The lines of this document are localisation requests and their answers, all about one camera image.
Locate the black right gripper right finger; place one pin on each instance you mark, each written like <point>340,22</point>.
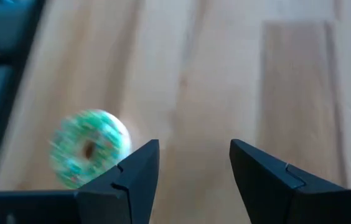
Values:
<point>259,180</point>

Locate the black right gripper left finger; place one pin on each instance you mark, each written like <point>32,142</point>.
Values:
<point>132,183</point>

